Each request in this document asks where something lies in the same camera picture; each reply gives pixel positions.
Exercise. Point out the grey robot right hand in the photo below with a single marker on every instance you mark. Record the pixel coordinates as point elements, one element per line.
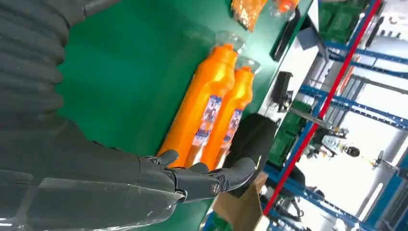
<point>79,165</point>

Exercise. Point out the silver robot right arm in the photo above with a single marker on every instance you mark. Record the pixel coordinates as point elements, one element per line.
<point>28,57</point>

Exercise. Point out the green table mat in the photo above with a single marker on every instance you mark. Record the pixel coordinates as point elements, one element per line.
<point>127,79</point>

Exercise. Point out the open cardboard box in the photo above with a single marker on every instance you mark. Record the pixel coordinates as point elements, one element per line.
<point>242,210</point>

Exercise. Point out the black zipped bag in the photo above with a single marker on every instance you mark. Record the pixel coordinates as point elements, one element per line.
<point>255,137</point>

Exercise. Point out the green plastic crate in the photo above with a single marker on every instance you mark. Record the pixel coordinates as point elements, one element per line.
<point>341,19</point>
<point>287,137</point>

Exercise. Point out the black label printer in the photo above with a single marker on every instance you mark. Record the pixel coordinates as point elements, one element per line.
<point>282,89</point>

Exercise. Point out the white table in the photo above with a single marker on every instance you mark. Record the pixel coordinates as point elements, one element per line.
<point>298,70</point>

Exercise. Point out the dark standing tablet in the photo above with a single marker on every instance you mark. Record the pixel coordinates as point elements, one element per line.
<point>287,35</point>

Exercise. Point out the red metal pole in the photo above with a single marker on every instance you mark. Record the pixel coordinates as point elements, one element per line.
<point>331,92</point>

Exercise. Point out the blue metal rack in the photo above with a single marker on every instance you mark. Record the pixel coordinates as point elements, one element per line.
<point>357,106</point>

